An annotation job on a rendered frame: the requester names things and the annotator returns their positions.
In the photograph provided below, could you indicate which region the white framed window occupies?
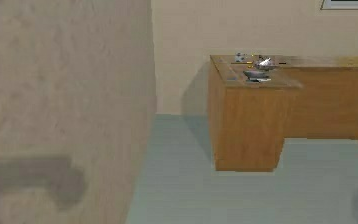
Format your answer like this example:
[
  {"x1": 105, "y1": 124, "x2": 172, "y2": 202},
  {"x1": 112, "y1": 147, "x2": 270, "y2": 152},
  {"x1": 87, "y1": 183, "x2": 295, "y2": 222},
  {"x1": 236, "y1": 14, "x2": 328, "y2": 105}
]
[{"x1": 320, "y1": 0, "x2": 358, "y2": 11}]

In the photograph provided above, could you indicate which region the brown wooden desk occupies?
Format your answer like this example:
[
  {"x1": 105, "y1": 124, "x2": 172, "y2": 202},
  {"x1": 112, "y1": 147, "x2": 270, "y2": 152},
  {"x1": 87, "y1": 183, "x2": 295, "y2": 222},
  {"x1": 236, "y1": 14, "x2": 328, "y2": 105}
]
[{"x1": 207, "y1": 54, "x2": 358, "y2": 173}]

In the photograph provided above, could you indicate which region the grey bowl with white item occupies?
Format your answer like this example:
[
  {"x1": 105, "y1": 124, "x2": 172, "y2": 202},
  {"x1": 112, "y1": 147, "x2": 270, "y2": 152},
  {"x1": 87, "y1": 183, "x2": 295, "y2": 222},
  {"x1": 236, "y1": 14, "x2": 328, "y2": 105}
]
[{"x1": 254, "y1": 57, "x2": 277, "y2": 72}]

